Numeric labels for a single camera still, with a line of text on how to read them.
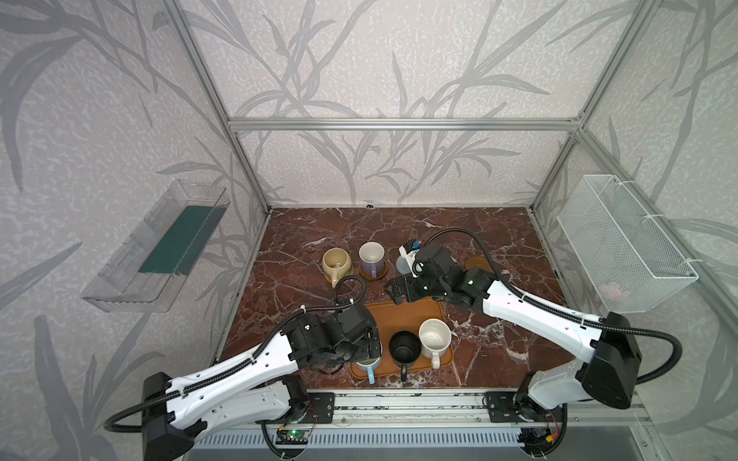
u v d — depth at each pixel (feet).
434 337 2.77
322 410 2.41
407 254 2.27
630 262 2.01
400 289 2.23
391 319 3.00
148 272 2.06
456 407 2.47
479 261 3.40
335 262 3.27
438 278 1.90
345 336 1.73
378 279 3.26
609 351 1.33
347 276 3.15
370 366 2.36
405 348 2.70
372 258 3.31
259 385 1.53
